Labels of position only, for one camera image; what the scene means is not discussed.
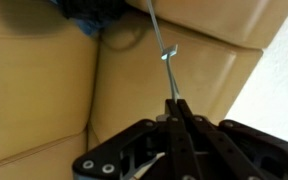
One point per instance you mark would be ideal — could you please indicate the dark navy cloth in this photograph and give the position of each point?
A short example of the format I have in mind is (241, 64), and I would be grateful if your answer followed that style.
(94, 8)

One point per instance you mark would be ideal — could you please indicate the tan leather sofa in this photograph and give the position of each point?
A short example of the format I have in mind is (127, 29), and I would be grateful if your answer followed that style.
(34, 83)

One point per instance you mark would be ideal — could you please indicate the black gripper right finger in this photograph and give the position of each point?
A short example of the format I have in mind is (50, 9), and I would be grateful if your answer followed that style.
(244, 153)

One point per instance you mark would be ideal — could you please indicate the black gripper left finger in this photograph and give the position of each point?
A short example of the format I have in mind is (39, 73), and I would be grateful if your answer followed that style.
(117, 156)

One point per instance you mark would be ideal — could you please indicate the blue denim cloth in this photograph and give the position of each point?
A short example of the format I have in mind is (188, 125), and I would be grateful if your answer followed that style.
(87, 26)

